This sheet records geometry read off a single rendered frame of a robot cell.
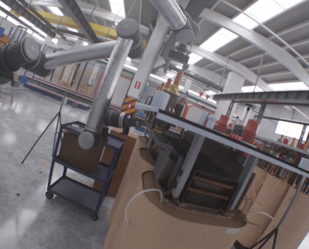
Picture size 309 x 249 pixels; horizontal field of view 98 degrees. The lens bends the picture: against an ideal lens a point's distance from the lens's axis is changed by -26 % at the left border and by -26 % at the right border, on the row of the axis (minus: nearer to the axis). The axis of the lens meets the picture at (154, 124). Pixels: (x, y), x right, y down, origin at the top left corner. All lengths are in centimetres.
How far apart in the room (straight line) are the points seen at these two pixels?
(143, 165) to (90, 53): 91
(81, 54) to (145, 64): 1025
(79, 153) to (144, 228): 136
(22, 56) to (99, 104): 74
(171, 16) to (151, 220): 85
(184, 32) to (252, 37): 1491
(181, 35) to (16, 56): 115
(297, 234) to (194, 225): 175
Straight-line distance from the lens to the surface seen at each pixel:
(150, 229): 63
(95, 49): 142
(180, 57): 115
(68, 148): 192
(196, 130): 30
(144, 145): 141
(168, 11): 88
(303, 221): 217
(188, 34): 99
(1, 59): 158
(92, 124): 104
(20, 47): 146
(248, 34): 1564
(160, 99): 46
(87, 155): 185
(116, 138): 210
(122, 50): 112
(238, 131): 87
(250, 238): 249
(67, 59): 152
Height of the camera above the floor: 136
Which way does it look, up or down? 5 degrees down
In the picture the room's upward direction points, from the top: 21 degrees clockwise
